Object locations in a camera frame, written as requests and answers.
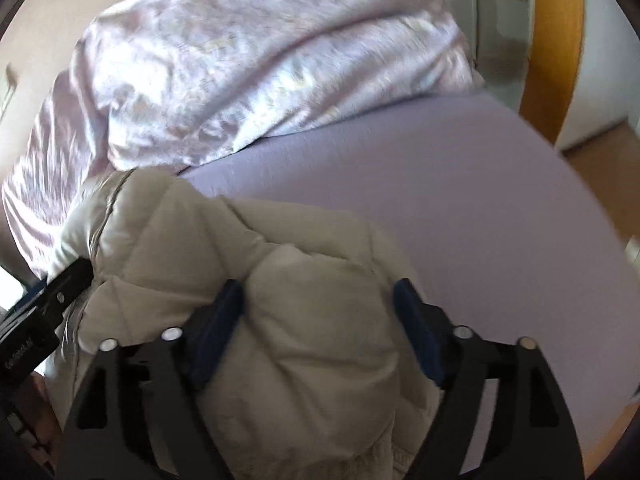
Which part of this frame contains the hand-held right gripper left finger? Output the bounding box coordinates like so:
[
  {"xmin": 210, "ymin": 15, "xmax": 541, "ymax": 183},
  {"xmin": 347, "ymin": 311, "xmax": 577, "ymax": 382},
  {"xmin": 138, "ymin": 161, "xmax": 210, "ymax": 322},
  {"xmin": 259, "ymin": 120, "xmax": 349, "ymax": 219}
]
[{"xmin": 60, "ymin": 280, "xmax": 246, "ymax": 480}]

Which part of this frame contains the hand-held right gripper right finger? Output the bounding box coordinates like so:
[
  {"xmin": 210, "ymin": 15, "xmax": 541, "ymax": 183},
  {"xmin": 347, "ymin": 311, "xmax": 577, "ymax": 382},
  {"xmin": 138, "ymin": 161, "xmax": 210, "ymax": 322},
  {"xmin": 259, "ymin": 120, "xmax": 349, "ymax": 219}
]
[{"xmin": 392, "ymin": 277, "xmax": 585, "ymax": 480}]

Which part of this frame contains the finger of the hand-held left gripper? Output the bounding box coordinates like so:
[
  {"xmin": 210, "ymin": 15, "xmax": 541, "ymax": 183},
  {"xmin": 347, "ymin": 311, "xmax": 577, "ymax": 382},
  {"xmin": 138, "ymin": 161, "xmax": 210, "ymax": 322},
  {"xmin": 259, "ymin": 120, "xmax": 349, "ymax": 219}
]
[{"xmin": 15, "ymin": 256, "xmax": 97, "ymax": 323}]

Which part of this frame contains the white puffer jacket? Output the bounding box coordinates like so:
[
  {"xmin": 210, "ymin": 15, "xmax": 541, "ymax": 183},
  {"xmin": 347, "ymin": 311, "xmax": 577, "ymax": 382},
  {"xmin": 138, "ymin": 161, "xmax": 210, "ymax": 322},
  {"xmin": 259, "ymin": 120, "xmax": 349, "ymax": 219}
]
[{"xmin": 45, "ymin": 167, "xmax": 445, "ymax": 480}]

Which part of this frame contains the person's left hand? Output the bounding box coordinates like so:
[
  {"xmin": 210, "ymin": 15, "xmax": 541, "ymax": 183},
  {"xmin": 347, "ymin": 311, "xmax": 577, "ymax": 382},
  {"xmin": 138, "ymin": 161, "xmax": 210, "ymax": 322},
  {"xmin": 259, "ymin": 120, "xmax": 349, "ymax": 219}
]
[{"xmin": 31, "ymin": 376, "xmax": 66, "ymax": 442}]

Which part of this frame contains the lavender bed sheet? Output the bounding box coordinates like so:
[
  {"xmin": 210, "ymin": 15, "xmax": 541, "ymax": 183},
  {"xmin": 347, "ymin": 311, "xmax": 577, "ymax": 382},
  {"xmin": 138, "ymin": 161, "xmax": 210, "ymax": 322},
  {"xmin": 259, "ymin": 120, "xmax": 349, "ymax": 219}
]
[{"xmin": 180, "ymin": 90, "xmax": 632, "ymax": 480}]

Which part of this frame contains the pink patterned duvet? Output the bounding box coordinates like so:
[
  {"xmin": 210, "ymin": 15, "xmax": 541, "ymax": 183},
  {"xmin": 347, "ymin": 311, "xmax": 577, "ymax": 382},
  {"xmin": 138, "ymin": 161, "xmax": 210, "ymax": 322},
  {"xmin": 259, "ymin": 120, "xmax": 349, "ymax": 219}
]
[{"xmin": 2, "ymin": 0, "xmax": 487, "ymax": 281}]

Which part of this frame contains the glass door with metal grid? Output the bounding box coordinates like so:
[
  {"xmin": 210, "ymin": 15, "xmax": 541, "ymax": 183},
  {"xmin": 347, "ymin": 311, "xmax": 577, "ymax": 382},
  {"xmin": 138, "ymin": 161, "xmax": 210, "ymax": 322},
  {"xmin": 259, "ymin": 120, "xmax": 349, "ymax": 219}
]
[{"xmin": 469, "ymin": 0, "xmax": 540, "ymax": 113}]

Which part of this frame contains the wooden door frame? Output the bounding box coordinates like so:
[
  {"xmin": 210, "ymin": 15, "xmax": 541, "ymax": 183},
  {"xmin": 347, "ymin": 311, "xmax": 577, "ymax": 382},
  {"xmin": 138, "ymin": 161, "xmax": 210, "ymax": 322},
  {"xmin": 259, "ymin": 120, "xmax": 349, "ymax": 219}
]
[{"xmin": 519, "ymin": 0, "xmax": 587, "ymax": 147}]

